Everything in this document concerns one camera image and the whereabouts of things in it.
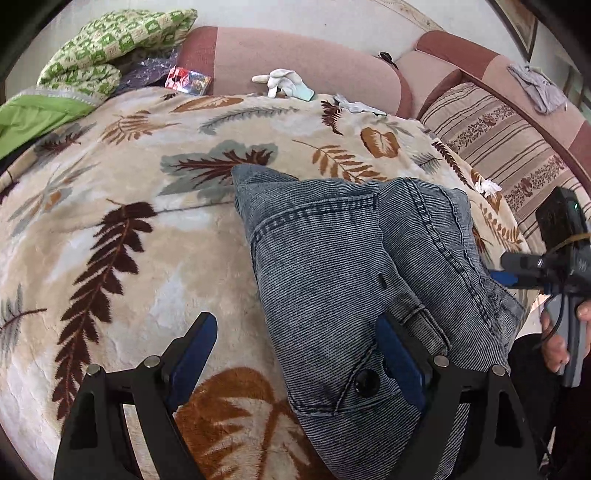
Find pink sofa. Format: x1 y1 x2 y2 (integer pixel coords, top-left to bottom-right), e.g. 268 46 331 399
178 25 591 259

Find dark wooden picture frame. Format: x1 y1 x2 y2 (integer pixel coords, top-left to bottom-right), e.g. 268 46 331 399
489 0 539 61

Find blue denim pants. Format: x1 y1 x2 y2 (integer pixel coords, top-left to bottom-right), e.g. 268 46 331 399
230 165 527 480

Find small colourful box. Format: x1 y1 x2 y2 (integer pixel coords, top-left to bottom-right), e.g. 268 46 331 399
165 67 213 96

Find crumpled grey white glove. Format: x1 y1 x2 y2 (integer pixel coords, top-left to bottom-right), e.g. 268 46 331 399
333 93 384 116

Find clear plastic bag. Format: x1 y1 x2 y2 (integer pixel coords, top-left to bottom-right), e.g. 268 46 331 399
113 48 181 90

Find green checked quilt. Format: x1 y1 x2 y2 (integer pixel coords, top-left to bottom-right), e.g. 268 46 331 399
37 8 198 100

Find beige leaf print blanket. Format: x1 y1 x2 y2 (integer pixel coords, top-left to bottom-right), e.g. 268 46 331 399
0 88 536 480

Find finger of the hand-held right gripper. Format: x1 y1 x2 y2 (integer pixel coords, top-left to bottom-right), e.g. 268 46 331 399
489 251 554 289

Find person's dark clothing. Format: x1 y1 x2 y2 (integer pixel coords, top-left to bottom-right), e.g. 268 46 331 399
508 335 591 480

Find person's right hand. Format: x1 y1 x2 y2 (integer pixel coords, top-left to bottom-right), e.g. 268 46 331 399
540 299 591 374

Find striped sofa cushion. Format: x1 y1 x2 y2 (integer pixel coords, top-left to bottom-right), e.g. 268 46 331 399
418 82 585 241

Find plain green cloth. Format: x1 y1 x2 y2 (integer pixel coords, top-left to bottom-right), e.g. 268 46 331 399
0 90 98 160

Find grey cloth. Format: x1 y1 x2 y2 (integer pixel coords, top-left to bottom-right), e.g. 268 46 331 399
508 63 568 115

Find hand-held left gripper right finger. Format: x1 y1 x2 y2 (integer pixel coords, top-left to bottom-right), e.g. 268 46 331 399
376 314 541 480

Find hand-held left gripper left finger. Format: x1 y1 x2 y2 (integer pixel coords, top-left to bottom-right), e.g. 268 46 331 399
53 312 218 480

